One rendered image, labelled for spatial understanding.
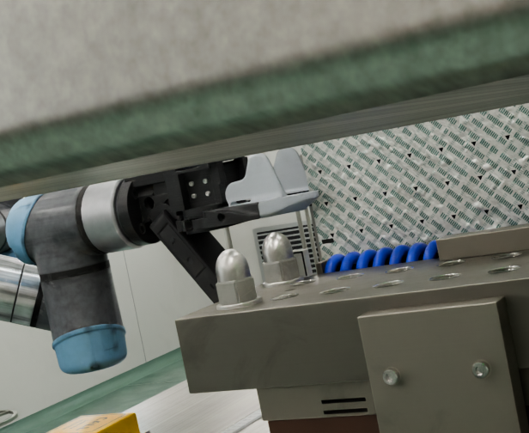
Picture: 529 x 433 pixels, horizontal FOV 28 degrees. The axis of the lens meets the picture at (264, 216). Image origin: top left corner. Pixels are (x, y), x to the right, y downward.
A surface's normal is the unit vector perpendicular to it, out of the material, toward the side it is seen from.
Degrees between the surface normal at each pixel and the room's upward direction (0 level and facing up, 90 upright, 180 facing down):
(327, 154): 90
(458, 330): 90
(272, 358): 90
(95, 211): 79
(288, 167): 86
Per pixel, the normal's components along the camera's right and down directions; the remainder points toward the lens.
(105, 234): -0.33, 0.59
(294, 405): -0.48, 0.14
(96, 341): 0.40, 0.01
